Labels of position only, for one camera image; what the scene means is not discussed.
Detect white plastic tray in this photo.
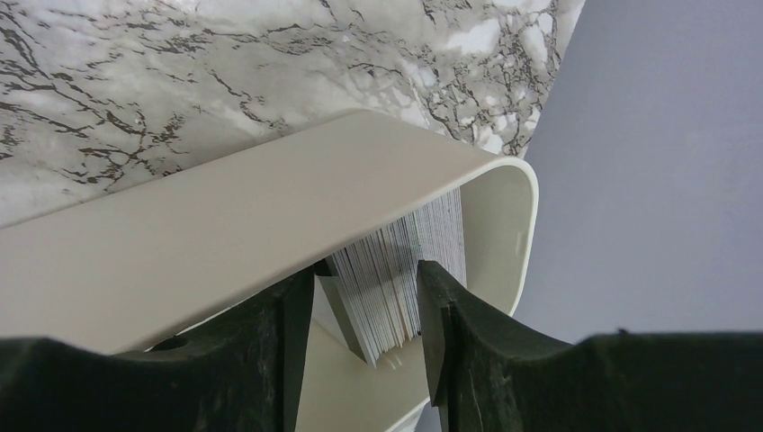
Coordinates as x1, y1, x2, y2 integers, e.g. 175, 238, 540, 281
1, 112, 538, 431

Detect credit cards in tray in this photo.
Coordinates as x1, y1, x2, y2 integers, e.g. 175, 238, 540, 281
313, 189, 466, 365

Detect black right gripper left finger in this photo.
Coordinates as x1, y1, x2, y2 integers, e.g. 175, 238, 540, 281
1, 269, 314, 431

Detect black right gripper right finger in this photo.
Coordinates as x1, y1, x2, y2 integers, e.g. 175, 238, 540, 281
417, 261, 762, 431

